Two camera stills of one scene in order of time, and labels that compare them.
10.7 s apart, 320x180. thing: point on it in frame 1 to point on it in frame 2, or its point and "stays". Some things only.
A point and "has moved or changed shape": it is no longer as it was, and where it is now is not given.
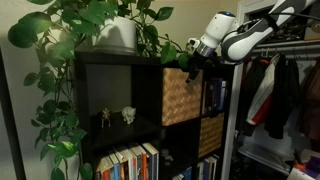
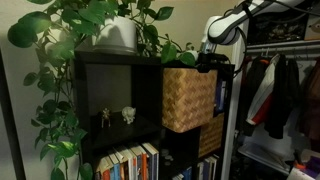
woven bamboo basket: (181, 100) has moved or changed shape
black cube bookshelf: (146, 119) stays
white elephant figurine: (128, 113) stays
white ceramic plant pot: (117, 35) stays
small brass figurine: (105, 116) stays
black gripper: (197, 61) to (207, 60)
